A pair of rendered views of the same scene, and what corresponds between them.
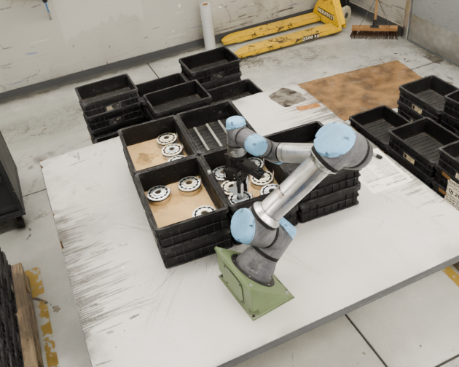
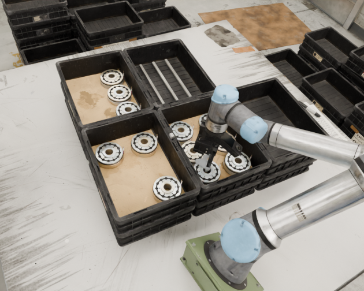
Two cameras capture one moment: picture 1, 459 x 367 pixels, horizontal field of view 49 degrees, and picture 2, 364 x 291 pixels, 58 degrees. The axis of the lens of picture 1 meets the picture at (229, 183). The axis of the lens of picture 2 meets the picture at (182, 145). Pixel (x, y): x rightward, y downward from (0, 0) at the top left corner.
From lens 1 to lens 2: 1.07 m
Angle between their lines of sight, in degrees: 18
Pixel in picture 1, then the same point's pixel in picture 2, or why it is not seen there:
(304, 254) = not seen: hidden behind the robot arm
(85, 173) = (14, 104)
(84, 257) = (18, 224)
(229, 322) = not seen: outside the picture
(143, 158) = (86, 99)
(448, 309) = not seen: hidden behind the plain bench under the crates
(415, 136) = (319, 83)
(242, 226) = (242, 246)
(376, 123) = (280, 63)
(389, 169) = (328, 130)
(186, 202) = (142, 165)
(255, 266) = (235, 268)
